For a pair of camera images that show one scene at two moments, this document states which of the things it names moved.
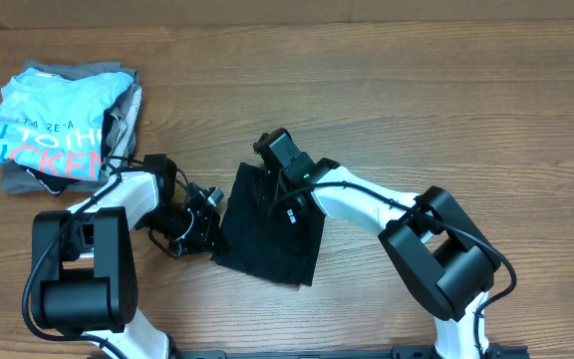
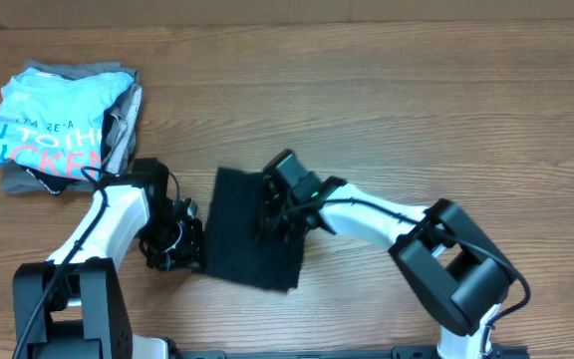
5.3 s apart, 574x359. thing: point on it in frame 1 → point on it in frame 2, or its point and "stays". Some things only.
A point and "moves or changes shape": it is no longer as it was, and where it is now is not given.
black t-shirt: x=249 y=240 moves or changes shape
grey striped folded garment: x=120 y=128 stays
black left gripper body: x=190 y=232 → x=169 y=241
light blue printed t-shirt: x=50 y=125 stays
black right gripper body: x=285 y=198 → x=276 y=220
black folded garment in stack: x=55 y=184 stays
